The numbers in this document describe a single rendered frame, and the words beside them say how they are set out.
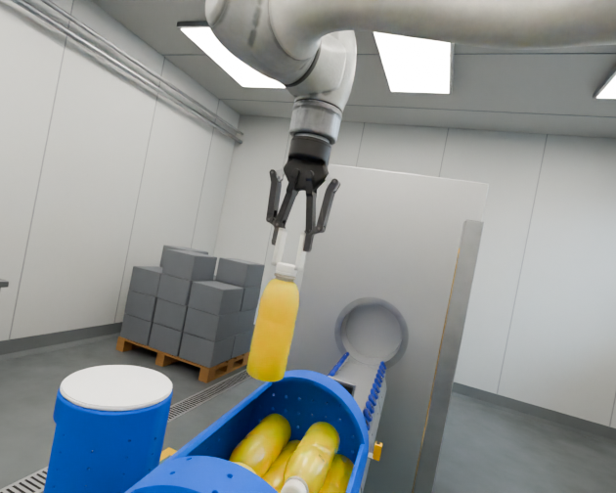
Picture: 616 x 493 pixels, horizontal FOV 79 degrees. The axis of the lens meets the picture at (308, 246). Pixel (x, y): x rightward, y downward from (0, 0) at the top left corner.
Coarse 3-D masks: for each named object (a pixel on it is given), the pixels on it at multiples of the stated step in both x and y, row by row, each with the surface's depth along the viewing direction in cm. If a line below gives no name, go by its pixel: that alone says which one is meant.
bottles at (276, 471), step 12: (288, 444) 77; (288, 456) 72; (336, 456) 75; (276, 468) 68; (336, 468) 71; (348, 468) 73; (276, 480) 64; (336, 480) 67; (348, 480) 69; (324, 492) 63; (336, 492) 64
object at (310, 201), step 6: (306, 174) 66; (312, 174) 66; (306, 180) 66; (312, 180) 66; (306, 186) 66; (312, 186) 66; (306, 192) 66; (312, 192) 66; (306, 198) 67; (312, 198) 66; (306, 204) 66; (312, 204) 66; (306, 210) 66; (312, 210) 66; (306, 216) 66; (312, 216) 66; (306, 222) 66; (312, 222) 66; (306, 228) 66; (312, 228) 66
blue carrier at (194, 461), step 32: (288, 384) 84; (320, 384) 77; (224, 416) 62; (256, 416) 86; (288, 416) 84; (320, 416) 82; (352, 416) 75; (192, 448) 51; (224, 448) 75; (352, 448) 80; (160, 480) 41; (192, 480) 41; (224, 480) 41; (256, 480) 43; (352, 480) 61
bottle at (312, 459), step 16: (320, 432) 72; (336, 432) 76; (304, 448) 66; (320, 448) 67; (336, 448) 73; (288, 464) 63; (304, 464) 62; (320, 464) 63; (304, 480) 60; (320, 480) 62
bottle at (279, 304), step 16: (272, 288) 66; (288, 288) 66; (272, 304) 65; (288, 304) 65; (256, 320) 67; (272, 320) 65; (288, 320) 66; (256, 336) 66; (272, 336) 65; (288, 336) 67; (256, 352) 66; (272, 352) 65; (288, 352) 68; (256, 368) 66; (272, 368) 66
